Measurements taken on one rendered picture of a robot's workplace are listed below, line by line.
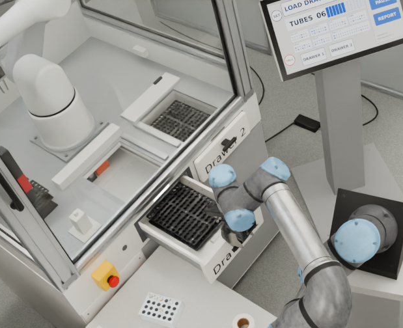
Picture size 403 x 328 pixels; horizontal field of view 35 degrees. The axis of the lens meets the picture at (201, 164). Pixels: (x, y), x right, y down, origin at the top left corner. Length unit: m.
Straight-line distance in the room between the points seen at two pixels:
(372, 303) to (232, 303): 0.48
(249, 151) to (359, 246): 0.86
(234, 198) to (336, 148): 1.30
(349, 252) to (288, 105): 1.99
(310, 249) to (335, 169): 1.55
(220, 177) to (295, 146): 1.77
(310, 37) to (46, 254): 1.24
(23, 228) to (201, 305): 0.65
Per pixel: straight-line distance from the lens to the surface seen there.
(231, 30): 2.20
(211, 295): 2.14
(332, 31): 2.47
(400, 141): 3.48
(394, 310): 2.26
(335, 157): 2.99
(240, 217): 1.70
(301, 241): 1.55
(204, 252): 2.14
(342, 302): 1.48
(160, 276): 2.22
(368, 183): 3.25
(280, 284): 3.00
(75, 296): 2.13
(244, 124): 2.41
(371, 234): 1.83
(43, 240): 1.91
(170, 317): 2.09
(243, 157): 2.53
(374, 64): 3.65
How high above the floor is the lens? 2.58
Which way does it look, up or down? 47 degrees down
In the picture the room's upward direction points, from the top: 19 degrees counter-clockwise
